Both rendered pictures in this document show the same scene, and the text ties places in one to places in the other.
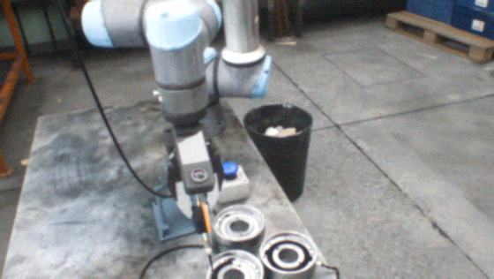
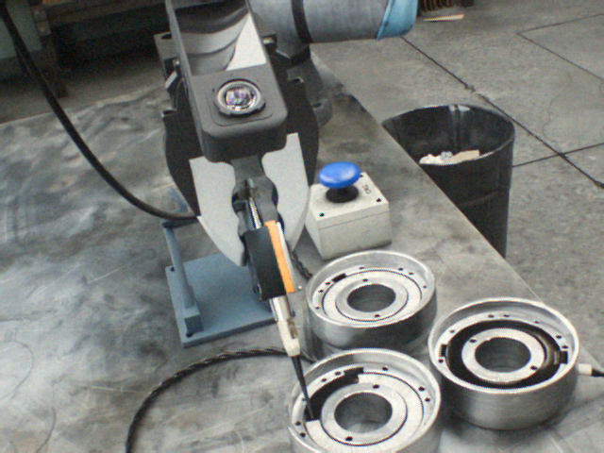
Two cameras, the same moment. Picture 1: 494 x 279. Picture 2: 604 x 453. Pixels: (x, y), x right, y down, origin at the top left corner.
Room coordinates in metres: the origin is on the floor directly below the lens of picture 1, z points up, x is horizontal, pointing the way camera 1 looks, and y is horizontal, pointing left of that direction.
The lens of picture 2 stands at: (0.14, 0.01, 1.21)
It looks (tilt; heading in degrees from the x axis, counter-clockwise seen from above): 30 degrees down; 7
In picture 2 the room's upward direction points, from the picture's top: 10 degrees counter-clockwise
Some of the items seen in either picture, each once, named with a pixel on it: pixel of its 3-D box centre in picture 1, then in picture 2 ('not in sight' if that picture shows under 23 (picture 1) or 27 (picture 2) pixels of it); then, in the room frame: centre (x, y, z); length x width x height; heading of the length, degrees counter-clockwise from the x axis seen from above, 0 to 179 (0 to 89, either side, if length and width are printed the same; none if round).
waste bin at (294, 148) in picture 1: (277, 155); (446, 209); (1.84, -0.16, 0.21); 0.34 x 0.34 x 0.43
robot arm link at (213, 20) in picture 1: (184, 24); not in sight; (0.71, 0.09, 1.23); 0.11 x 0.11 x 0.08; 79
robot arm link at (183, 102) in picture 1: (181, 94); not in sight; (0.60, 0.10, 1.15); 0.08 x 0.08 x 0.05
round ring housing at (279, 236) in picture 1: (288, 259); (502, 362); (0.57, -0.07, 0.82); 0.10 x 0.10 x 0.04
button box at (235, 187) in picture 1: (229, 182); (343, 210); (0.81, 0.04, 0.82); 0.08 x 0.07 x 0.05; 16
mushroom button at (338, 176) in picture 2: (229, 174); (341, 191); (0.81, 0.04, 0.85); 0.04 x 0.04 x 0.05
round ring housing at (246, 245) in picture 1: (239, 229); (372, 306); (0.66, 0.02, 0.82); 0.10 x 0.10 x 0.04
